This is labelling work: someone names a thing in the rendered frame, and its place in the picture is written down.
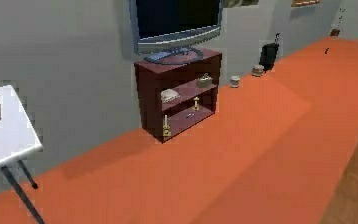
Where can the small gold statuette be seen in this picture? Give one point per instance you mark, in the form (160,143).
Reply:
(196,104)

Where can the dark red shelf unit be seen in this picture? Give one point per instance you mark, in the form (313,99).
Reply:
(153,96)

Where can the white squat jar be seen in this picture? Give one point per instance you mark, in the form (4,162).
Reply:
(234,81)

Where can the beige squat jar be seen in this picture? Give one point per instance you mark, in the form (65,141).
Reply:
(257,70)

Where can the grey flat television set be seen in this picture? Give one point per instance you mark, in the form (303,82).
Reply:
(177,16)

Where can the black bin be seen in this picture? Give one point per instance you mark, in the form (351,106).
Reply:
(269,55)

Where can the small black object on floor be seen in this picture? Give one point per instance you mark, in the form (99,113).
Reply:
(326,51)

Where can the wooden framed picture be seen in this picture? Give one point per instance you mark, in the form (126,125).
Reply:
(304,2)

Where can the white table with black legs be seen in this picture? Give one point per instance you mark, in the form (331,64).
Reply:
(10,133)

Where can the small brown pot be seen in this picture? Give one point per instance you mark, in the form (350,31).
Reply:
(335,32)

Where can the framed picture on wall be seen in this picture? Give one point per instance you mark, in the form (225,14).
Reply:
(240,2)

